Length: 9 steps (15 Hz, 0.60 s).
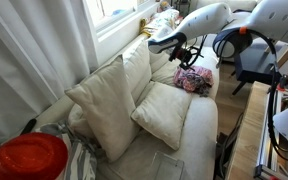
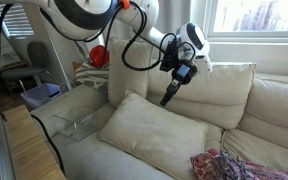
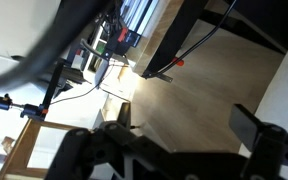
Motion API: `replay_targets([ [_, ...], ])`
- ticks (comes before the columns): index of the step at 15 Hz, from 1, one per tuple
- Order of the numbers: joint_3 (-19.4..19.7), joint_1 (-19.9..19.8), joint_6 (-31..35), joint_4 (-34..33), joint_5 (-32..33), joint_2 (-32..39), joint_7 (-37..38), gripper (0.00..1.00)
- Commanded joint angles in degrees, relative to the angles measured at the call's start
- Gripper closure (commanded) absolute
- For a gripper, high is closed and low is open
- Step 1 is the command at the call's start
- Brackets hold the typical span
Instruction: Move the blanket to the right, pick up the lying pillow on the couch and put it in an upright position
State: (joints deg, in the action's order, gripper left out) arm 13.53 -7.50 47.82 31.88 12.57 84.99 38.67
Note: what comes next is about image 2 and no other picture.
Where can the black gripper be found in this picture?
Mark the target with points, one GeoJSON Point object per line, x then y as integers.
{"type": "Point", "coordinates": [184, 72]}

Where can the beige flanged throw pillow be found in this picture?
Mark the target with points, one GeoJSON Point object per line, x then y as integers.
{"type": "Point", "coordinates": [127, 83]}
{"type": "Point", "coordinates": [150, 133]}

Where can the red patterned fringed blanket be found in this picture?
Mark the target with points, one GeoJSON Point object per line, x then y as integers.
{"type": "Point", "coordinates": [217, 165]}

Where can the beige fabric couch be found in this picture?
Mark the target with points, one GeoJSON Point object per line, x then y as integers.
{"type": "Point", "coordinates": [267, 116]}

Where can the white curtain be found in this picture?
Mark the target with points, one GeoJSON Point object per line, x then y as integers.
{"type": "Point", "coordinates": [175, 13]}

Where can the red hard hat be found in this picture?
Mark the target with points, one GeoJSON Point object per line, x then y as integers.
{"type": "Point", "coordinates": [99, 56]}

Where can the grey white striped cloth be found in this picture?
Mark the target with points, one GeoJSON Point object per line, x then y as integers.
{"type": "Point", "coordinates": [90, 76]}

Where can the clear plastic box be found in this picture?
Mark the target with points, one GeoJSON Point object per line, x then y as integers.
{"type": "Point", "coordinates": [77, 121]}

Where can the white framed window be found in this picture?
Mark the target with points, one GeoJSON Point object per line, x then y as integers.
{"type": "Point", "coordinates": [254, 35]}

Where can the blue plastic bin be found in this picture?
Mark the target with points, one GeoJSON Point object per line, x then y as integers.
{"type": "Point", "coordinates": [40, 95]}

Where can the grey office chair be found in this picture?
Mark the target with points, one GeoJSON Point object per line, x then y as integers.
{"type": "Point", "coordinates": [37, 55]}

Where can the light wooden table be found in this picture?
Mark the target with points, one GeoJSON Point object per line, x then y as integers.
{"type": "Point", "coordinates": [27, 146]}

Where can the wooden desk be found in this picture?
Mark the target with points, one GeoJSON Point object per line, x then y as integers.
{"type": "Point", "coordinates": [7, 66]}

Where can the white paper bag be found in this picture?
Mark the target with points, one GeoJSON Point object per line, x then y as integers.
{"type": "Point", "coordinates": [7, 53]}

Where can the white window blinds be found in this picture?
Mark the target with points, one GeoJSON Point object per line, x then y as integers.
{"type": "Point", "coordinates": [17, 23]}

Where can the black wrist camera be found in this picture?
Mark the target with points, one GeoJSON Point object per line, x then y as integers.
{"type": "Point", "coordinates": [169, 60]}

